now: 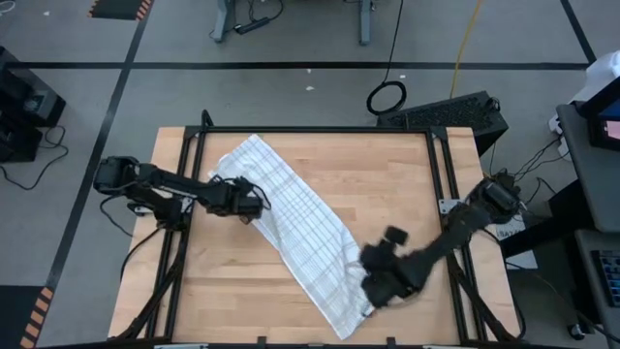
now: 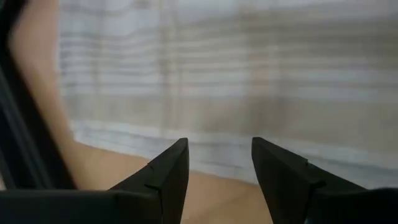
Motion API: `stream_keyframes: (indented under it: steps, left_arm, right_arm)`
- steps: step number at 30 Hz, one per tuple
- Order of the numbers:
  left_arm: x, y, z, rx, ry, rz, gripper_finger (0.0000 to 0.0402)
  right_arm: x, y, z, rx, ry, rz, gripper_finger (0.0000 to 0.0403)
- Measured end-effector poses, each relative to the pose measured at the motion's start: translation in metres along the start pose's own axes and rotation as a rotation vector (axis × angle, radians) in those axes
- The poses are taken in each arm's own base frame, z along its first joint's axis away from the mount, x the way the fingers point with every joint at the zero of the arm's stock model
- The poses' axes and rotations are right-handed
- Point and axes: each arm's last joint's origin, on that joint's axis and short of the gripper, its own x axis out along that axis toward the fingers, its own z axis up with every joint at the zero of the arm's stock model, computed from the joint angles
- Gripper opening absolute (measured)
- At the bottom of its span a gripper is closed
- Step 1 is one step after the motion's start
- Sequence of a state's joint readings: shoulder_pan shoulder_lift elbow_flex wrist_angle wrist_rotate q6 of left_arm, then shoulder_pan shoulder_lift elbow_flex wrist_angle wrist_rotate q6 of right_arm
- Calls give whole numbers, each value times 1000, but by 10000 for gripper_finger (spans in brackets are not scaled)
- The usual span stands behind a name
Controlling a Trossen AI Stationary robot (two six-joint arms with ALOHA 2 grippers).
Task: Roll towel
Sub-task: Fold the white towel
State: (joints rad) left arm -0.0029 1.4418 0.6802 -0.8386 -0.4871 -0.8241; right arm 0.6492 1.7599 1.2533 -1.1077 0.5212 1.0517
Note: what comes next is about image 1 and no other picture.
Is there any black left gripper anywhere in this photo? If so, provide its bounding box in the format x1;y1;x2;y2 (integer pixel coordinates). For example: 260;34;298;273
205;176;264;224

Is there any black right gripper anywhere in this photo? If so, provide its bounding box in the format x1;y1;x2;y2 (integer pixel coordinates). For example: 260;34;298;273
360;227;427;309

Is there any white checked towel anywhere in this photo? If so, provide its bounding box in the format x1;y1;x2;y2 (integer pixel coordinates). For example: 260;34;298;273
207;134;377;340

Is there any white floor sign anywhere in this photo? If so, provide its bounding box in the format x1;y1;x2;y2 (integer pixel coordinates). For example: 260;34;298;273
492;220;540;270

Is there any black computer tower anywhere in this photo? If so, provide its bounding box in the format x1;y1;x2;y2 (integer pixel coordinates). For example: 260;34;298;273
376;90;511;157

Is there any black desk base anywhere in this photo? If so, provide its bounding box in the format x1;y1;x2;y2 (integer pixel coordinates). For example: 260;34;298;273
498;179;598;259

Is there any black power strip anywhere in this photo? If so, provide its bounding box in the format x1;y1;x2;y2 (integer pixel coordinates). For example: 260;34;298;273
233;16;271;36

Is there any grey desk leg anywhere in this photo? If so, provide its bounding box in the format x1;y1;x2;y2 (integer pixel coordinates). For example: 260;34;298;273
210;0;237;45
356;0;378;47

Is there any grey desk with keypad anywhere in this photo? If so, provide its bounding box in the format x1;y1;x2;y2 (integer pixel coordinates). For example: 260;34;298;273
573;228;620;335

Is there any white power adapter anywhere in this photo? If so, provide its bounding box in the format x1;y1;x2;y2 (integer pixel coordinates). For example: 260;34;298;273
547;111;572;161

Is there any black keypad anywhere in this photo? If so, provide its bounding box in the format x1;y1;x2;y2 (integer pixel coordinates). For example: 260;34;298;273
591;249;620;309

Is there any black hazard-striped mat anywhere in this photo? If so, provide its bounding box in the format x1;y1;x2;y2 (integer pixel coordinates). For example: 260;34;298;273
0;284;56;349
86;0;154;21

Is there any black equipment case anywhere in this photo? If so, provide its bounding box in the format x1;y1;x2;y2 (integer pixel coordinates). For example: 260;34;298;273
0;46;68;164

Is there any dark monitor with lit screen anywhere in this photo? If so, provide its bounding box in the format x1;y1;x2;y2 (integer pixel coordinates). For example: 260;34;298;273
579;75;620;152

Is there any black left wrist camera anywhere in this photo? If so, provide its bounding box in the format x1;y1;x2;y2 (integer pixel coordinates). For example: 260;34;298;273
232;191;253;212

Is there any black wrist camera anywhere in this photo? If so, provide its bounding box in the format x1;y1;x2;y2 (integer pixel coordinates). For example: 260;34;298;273
387;256;411;282
232;191;253;212

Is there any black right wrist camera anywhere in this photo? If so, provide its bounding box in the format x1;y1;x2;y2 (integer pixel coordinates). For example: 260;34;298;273
387;256;411;282

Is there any black aluminium table frame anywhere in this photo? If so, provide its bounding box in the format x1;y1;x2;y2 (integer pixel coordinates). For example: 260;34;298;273
113;124;527;346

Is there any black coiled cable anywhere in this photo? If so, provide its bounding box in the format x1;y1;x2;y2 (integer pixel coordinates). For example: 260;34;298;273
365;0;409;117

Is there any yellow cable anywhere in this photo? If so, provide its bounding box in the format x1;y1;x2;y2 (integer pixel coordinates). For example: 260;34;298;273
449;0;484;100

